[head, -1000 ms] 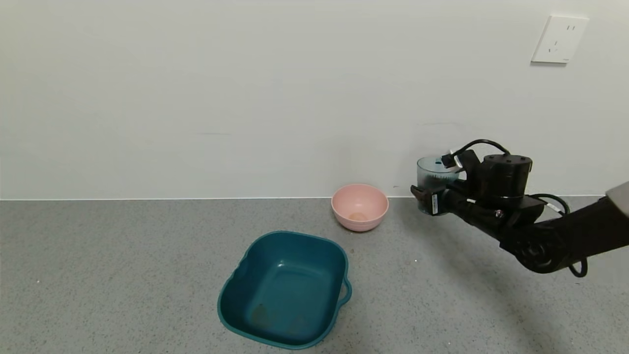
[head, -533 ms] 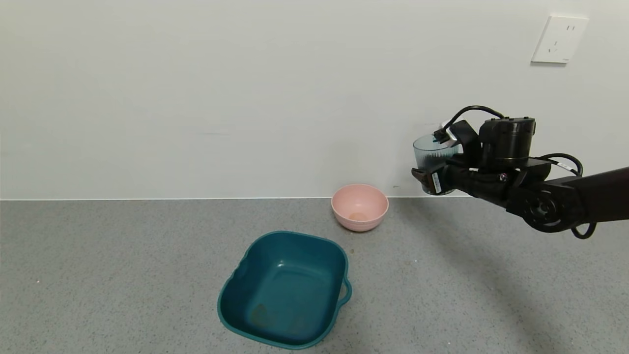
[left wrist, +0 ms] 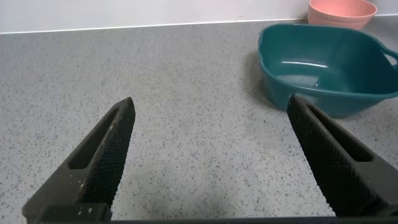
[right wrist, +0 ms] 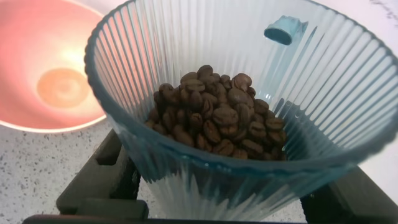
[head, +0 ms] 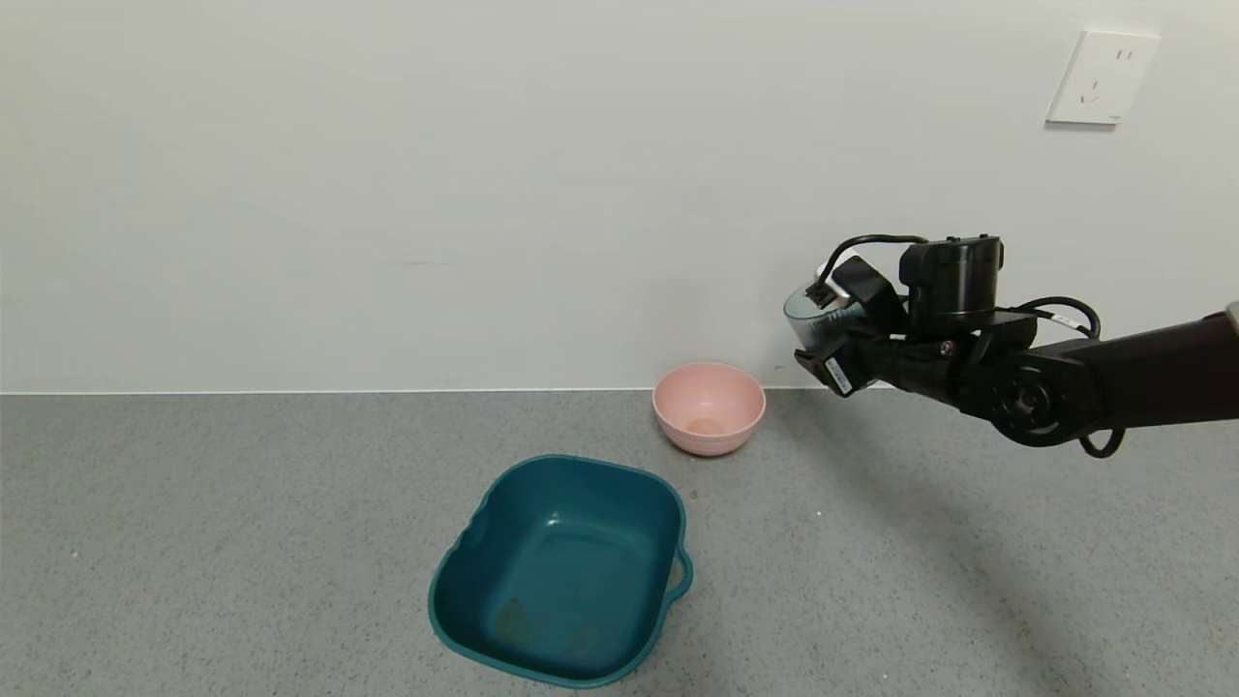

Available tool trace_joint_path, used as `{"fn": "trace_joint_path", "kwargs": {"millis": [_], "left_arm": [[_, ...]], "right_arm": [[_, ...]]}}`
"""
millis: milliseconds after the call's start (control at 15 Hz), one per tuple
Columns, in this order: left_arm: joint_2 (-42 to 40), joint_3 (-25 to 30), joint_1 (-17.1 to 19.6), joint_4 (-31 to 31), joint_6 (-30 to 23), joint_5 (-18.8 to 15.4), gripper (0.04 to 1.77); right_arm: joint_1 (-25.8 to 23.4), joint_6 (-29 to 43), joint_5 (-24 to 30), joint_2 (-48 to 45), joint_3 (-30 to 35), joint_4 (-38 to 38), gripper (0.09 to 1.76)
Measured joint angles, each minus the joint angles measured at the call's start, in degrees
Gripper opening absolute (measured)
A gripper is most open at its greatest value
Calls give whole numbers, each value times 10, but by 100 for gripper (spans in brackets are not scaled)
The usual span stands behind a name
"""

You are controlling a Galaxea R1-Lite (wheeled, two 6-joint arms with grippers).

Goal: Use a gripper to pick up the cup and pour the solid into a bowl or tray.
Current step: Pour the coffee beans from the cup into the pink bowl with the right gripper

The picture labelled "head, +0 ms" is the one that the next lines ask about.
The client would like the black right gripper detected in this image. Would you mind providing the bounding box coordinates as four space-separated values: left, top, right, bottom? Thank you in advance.
793 321 948 399

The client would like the translucent blue ribbed cup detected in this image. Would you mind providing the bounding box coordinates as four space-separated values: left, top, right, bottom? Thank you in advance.
783 279 872 365

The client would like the pink plastic bowl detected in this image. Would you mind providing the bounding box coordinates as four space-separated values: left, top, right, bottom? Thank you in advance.
651 361 768 458

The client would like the teal plastic basin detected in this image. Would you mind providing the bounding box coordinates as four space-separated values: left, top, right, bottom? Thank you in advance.
427 454 694 689

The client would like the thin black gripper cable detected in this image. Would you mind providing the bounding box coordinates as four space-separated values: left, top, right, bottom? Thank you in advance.
816 232 930 303

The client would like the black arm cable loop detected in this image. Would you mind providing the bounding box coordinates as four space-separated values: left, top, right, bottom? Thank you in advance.
1014 295 1129 459

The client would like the white wall socket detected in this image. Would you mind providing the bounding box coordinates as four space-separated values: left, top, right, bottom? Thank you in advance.
1045 30 1162 127

